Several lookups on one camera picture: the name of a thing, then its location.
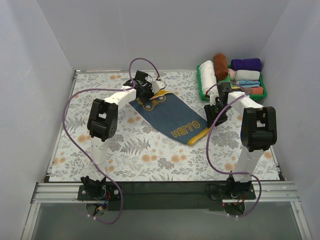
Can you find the red brown rolled towel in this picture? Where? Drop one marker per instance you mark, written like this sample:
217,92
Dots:
255,90

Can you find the pink rolled towel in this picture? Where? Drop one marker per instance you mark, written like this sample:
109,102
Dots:
233,75

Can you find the purple rolled towel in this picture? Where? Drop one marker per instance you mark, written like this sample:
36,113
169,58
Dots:
250,64

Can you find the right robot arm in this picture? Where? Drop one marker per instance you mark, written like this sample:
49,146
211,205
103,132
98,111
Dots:
257,134

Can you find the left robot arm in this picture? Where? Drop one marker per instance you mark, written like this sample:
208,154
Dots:
102,125

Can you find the aluminium frame rail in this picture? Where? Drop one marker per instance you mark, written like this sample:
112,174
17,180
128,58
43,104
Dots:
167,211

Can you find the blue yellow cloth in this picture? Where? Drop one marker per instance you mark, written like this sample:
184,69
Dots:
171,116

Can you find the green plastic tray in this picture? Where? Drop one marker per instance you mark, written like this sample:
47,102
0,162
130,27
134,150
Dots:
254,97

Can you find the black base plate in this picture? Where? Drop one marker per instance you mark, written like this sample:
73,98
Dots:
98,193
228,190

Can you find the grey rolled towel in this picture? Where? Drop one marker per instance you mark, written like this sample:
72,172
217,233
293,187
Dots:
247,75

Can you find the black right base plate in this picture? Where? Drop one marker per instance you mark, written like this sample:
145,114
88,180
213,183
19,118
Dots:
228,190

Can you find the floral patterned table mat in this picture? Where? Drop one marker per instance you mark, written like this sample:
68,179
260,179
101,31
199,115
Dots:
137,151

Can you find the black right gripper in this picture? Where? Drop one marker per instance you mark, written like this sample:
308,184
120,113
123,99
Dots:
215,117

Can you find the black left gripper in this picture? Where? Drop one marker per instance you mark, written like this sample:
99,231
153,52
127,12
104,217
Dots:
146,94

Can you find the white rolled towel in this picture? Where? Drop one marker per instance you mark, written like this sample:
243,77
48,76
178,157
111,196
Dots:
207,75

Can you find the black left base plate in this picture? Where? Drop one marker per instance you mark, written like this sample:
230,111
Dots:
98,193

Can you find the light blue rolled towel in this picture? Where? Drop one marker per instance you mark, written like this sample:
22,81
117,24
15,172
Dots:
249,83

